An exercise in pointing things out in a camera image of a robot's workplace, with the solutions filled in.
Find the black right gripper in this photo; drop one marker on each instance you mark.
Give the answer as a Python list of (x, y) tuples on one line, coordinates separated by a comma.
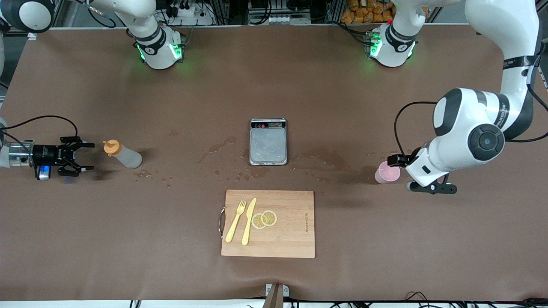
[(46, 153)]

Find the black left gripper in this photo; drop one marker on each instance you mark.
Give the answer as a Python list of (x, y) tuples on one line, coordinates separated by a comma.
[(399, 160)]

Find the pink plastic cup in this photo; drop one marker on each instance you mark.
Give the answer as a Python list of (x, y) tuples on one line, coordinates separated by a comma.
[(385, 174)]

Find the translucent sauce bottle orange cap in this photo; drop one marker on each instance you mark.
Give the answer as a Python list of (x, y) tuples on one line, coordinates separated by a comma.
[(128, 157)]

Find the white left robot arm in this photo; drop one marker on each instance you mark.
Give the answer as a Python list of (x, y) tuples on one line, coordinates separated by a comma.
[(471, 128)]

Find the brown table mat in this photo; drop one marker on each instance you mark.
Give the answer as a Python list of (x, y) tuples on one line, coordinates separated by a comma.
[(128, 235)]

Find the silver digital kitchen scale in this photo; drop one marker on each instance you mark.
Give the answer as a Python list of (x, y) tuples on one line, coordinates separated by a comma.
[(268, 145)]

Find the wooden cutting board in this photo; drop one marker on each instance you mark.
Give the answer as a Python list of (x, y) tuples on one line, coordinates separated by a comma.
[(291, 239)]

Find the lemon slice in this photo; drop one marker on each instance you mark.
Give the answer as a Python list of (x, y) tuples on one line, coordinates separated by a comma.
[(269, 218)]

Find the bag of orange snacks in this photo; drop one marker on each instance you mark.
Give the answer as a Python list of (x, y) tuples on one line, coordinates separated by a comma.
[(364, 10)]

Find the yellow plastic knife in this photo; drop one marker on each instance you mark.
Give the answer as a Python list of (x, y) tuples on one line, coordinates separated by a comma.
[(248, 222)]

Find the yellow plastic fork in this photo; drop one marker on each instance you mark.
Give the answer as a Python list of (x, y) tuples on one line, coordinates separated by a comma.
[(234, 224)]

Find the white power strip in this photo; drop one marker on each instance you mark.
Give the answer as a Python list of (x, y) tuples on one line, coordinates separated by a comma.
[(188, 13), (274, 19)]

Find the grey table edge bracket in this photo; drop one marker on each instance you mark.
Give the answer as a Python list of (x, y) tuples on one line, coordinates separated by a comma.
[(276, 295)]

